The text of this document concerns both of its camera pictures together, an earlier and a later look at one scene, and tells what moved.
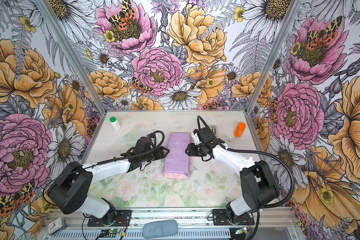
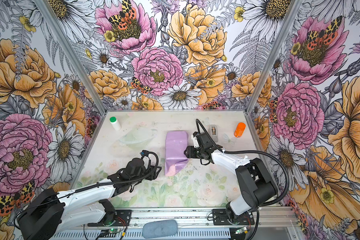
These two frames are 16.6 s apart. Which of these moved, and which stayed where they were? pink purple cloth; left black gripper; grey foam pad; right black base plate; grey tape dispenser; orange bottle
Moved: pink purple cloth; left black gripper
Stayed: grey tape dispenser; grey foam pad; orange bottle; right black base plate
